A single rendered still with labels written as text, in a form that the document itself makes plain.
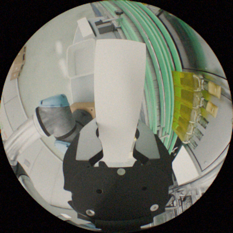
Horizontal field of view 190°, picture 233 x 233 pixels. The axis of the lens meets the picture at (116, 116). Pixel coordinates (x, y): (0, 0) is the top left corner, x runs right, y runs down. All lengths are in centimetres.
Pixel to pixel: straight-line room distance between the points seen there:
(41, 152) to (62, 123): 334
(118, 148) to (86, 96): 41
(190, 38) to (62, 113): 62
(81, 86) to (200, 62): 67
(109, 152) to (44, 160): 354
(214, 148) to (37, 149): 383
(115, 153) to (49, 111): 21
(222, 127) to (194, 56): 33
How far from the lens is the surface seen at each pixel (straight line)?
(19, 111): 358
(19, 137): 32
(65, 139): 29
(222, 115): 40
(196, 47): 46
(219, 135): 43
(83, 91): 49
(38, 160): 354
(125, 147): 15
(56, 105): 24
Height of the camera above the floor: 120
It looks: 61 degrees down
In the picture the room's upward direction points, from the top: 177 degrees clockwise
